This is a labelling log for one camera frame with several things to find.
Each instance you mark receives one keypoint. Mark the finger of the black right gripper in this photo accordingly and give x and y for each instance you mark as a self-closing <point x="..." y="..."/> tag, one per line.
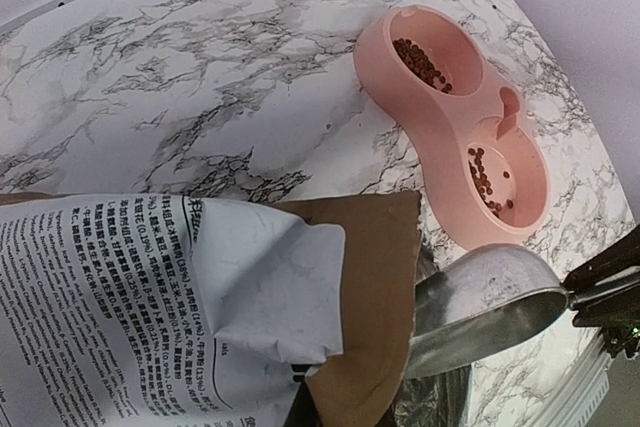
<point x="604" y="291"/>

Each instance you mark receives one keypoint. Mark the silver metal scoop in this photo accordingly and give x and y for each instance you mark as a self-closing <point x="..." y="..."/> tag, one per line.
<point x="491" y="299"/>

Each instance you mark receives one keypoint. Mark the pink double pet bowl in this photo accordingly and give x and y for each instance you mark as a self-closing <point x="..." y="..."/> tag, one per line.
<point x="484" y="110"/>

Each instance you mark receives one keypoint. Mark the brown dog food kibble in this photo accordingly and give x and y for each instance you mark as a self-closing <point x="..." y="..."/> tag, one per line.
<point x="421" y="65"/>

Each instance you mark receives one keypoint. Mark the brown white dog food bag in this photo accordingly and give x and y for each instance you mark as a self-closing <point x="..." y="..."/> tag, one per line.
<point x="168" y="310"/>

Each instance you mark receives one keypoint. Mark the front aluminium frame rail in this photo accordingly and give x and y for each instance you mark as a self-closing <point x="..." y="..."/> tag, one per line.
<point x="581" y="391"/>

